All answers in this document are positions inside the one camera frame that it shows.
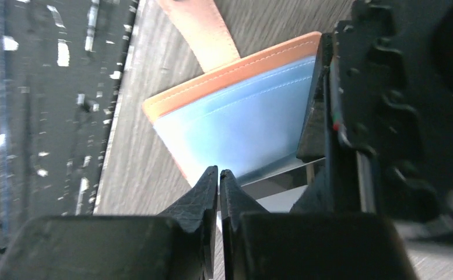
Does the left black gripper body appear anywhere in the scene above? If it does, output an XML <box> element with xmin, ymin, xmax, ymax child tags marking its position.
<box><xmin>332</xmin><ymin>1</ymin><xmax>453</xmax><ymax>247</ymax></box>

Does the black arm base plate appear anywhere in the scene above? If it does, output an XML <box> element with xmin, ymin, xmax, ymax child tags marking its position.
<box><xmin>0</xmin><ymin>1</ymin><xmax>138</xmax><ymax>259</ymax></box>

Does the pink leather card holder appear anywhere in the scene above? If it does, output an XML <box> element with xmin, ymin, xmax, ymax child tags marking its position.
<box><xmin>143</xmin><ymin>1</ymin><xmax>321</xmax><ymax>186</ymax></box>

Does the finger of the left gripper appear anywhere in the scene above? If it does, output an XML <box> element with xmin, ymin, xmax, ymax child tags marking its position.
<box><xmin>291</xmin><ymin>33</ymin><xmax>376</xmax><ymax>213</ymax></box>

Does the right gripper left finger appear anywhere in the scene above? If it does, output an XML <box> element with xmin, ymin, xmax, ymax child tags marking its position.
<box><xmin>0</xmin><ymin>166</ymin><xmax>218</xmax><ymax>279</ymax></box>

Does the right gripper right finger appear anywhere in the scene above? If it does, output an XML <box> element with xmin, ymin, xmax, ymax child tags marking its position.
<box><xmin>219</xmin><ymin>170</ymin><xmax>417</xmax><ymax>279</ymax></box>

